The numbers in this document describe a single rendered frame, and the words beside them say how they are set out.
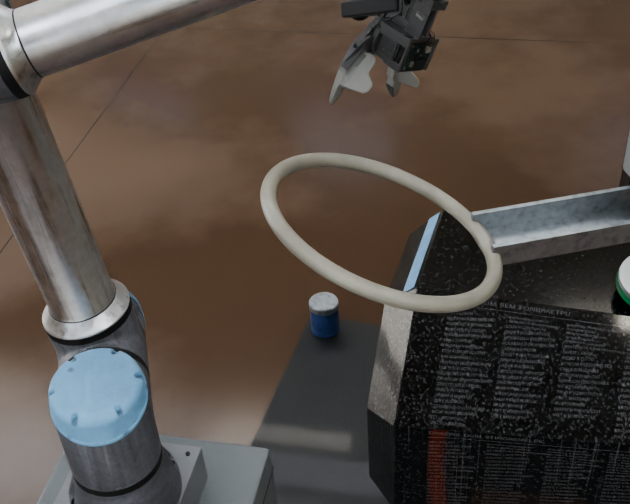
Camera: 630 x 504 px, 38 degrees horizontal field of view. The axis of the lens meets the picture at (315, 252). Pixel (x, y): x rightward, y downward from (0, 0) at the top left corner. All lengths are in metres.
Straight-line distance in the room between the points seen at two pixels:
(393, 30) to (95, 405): 0.71
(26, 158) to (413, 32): 0.58
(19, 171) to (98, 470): 0.48
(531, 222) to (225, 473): 0.80
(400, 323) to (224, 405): 0.99
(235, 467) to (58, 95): 3.38
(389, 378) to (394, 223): 1.55
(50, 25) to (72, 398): 0.59
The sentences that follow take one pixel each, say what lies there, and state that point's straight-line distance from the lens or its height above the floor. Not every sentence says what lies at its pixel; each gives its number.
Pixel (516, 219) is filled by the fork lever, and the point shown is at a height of 1.07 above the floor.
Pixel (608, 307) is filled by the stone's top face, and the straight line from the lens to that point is 2.15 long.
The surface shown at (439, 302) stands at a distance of 1.58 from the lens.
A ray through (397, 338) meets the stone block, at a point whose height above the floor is 0.69.
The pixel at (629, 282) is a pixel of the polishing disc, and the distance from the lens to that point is 2.14.
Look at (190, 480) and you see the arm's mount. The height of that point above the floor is 0.93.
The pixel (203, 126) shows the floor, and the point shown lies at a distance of 4.40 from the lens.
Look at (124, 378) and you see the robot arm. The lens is 1.45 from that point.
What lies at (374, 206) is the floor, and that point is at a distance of 3.76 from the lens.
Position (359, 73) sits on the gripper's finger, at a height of 1.58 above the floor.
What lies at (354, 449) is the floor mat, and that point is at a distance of 2.83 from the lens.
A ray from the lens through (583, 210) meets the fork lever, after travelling 1.99.
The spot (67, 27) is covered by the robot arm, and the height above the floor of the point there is 1.78.
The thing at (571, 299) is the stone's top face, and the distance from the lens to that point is 2.16.
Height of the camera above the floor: 2.22
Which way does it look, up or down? 39 degrees down
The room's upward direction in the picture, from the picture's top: 4 degrees counter-clockwise
